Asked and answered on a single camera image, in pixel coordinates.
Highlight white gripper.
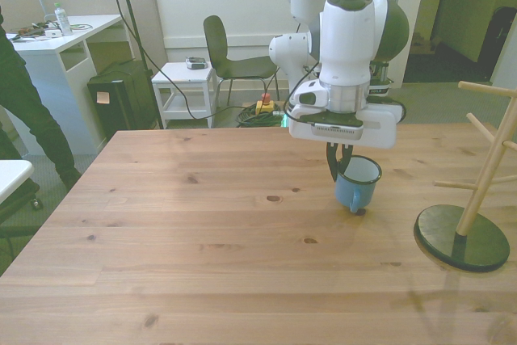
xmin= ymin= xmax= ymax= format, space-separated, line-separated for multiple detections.
xmin=288 ymin=103 xmax=399 ymax=183

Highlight blue enamel mug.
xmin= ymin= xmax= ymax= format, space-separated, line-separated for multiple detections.
xmin=334 ymin=155 xmax=383 ymax=215

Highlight wooden mug tree stand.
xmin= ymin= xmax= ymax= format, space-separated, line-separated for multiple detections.
xmin=414 ymin=80 xmax=517 ymax=275

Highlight yellow emergency stop button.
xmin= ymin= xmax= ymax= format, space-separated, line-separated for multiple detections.
xmin=255 ymin=93 xmax=280 ymax=117

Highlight small grey device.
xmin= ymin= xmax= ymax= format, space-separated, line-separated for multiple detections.
xmin=184 ymin=56 xmax=209 ymax=71

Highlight black plastic chair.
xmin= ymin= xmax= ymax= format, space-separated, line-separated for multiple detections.
xmin=203 ymin=15 xmax=280 ymax=108

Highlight white low side table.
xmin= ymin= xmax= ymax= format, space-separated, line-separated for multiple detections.
xmin=151 ymin=61 xmax=217 ymax=129

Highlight black bin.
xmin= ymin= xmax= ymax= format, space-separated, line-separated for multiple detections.
xmin=86 ymin=60 xmax=161 ymax=142

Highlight black tripod stand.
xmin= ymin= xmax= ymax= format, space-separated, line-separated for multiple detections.
xmin=111 ymin=0 xmax=165 ymax=130

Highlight clear plastic bottle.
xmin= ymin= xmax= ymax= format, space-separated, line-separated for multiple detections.
xmin=53 ymin=2 xmax=75 ymax=37

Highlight white desk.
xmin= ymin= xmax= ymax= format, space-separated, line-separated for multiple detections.
xmin=6 ymin=13 xmax=124 ymax=157

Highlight person in dark clothes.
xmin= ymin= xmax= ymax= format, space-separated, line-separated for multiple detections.
xmin=0 ymin=0 xmax=84 ymax=191

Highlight white wheeled cart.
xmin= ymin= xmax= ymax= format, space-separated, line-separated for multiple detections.
xmin=0 ymin=158 xmax=44 ymax=241

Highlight dark wrist camera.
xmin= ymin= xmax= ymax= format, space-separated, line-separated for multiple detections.
xmin=305 ymin=112 xmax=364 ymax=139

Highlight coiled floor cables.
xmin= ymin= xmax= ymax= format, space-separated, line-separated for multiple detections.
xmin=235 ymin=104 xmax=284 ymax=128

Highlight black tripod cable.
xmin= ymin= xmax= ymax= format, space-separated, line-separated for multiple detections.
xmin=99 ymin=0 xmax=259 ymax=122

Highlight tangle of desk wires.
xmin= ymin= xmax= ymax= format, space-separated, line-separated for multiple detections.
xmin=8 ymin=19 xmax=56 ymax=41

